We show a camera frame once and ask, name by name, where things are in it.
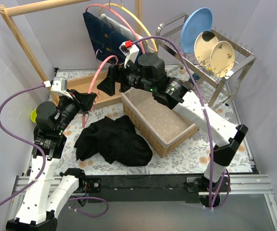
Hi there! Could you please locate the wicker laundry basket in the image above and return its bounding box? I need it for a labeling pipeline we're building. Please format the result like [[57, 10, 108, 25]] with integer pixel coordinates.
[[121, 88, 199, 158]]

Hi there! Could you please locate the white skirt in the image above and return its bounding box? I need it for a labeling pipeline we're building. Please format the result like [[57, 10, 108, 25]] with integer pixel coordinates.
[[99, 13, 152, 53]]

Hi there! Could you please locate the black garment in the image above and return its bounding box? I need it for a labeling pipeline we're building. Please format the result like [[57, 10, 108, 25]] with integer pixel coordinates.
[[74, 115, 153, 167]]

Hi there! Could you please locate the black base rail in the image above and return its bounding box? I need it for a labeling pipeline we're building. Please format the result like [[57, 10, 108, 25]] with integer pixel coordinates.
[[83, 174, 209, 207]]

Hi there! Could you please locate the wooden clothes rack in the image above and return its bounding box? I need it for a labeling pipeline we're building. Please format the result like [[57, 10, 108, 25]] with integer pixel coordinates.
[[0, 0, 142, 109]]

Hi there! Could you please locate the floral tablecloth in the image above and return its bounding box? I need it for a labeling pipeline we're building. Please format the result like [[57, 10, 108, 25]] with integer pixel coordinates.
[[28, 67, 254, 175]]

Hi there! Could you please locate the cream plate black spot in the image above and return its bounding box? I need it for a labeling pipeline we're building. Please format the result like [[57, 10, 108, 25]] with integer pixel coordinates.
[[194, 31, 219, 64]]

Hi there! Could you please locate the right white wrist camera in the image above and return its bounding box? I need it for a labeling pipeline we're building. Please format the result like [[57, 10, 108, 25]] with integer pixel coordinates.
[[119, 40, 139, 68]]

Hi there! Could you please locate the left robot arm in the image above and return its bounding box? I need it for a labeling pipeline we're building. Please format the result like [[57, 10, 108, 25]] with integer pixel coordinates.
[[6, 90, 97, 231]]

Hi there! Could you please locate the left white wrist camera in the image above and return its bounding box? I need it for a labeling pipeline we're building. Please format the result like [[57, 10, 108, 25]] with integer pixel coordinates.
[[43, 77, 73, 99]]

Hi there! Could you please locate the pink hanger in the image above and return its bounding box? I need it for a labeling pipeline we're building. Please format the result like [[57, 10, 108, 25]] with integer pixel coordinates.
[[82, 49, 119, 128], [84, 2, 148, 57]]

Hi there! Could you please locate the blue plate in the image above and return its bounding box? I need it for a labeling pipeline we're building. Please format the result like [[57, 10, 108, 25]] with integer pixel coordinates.
[[180, 7, 213, 54]]

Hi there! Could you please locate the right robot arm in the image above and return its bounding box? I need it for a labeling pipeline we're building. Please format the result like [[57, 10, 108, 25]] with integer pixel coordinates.
[[97, 53, 248, 192]]

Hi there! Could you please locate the metal dish rack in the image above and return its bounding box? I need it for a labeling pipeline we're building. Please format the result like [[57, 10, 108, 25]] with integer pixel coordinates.
[[152, 13, 257, 111]]

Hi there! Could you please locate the green bowl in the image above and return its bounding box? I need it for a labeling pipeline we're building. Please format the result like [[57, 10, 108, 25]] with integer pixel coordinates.
[[30, 108, 37, 123]]

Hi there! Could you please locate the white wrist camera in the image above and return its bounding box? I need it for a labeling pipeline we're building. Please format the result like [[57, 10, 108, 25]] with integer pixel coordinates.
[[119, 40, 139, 68], [43, 77, 73, 99]]

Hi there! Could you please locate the teal cup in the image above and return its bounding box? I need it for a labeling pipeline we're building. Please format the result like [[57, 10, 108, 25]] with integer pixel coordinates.
[[192, 73, 200, 82]]

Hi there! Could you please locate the yellow hanger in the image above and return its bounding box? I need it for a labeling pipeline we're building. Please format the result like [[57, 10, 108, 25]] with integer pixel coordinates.
[[110, 3, 158, 52]]

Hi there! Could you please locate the cream plate flower print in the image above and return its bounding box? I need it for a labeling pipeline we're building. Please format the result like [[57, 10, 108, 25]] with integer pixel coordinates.
[[210, 41, 235, 78]]

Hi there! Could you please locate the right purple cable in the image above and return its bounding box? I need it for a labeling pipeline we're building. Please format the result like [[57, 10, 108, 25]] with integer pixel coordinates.
[[131, 36, 231, 210]]

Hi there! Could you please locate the blue denim skirt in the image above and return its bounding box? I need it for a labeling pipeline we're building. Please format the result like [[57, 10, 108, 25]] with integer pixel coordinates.
[[83, 12, 136, 63]]

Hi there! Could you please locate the pink hanger front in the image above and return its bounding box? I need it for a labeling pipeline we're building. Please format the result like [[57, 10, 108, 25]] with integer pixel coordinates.
[[84, 2, 148, 57]]

